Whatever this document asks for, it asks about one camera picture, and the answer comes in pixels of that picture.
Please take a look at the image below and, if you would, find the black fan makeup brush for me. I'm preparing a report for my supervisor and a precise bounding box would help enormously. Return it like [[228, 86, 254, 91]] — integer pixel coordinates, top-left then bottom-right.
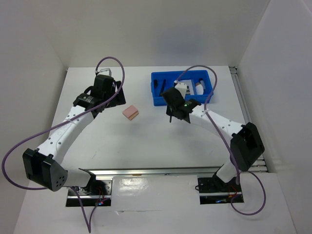
[[153, 79, 166, 97]]

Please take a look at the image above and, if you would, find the small clear bottle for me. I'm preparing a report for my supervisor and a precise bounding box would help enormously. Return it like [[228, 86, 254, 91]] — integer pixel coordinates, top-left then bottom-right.
[[199, 78, 206, 92]]

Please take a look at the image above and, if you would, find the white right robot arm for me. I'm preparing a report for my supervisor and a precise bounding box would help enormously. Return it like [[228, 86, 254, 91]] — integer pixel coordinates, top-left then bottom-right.
[[161, 88, 265, 191]]

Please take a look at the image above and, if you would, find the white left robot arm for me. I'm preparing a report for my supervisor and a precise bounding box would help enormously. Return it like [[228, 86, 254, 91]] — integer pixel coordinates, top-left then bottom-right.
[[22, 75, 126, 195]]

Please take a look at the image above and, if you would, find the blue plastic organizer bin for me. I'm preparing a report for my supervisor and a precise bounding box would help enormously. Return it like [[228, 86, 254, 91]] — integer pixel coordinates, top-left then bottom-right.
[[151, 70, 213, 106]]

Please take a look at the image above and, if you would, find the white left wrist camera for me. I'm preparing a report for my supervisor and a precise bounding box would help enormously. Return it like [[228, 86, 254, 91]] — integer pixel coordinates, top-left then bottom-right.
[[95, 68, 112, 77]]

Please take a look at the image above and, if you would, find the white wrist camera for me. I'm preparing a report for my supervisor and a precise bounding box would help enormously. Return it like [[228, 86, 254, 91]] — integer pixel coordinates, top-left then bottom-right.
[[95, 68, 112, 77], [174, 82, 188, 96]]

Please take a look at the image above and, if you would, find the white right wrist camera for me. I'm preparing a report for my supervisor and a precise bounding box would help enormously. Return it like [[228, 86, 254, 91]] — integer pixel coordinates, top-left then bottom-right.
[[174, 82, 188, 96]]

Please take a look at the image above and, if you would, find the aluminium right side rail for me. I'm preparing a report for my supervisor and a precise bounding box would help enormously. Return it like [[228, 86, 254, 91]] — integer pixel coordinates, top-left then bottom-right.
[[229, 67, 269, 173]]

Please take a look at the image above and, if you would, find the aluminium rail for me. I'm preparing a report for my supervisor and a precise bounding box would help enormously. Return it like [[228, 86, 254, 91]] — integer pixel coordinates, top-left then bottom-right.
[[229, 67, 269, 173], [39, 165, 269, 178]]

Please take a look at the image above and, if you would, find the aluminium front rail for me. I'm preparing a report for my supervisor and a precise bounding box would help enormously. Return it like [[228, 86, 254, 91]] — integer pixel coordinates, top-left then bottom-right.
[[39, 165, 269, 178]]

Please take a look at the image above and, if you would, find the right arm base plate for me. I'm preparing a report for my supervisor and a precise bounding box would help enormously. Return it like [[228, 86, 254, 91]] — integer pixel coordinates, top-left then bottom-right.
[[195, 177, 244, 205]]

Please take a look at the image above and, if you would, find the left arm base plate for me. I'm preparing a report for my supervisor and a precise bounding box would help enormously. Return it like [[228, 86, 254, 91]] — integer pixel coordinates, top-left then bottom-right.
[[65, 176, 113, 207]]

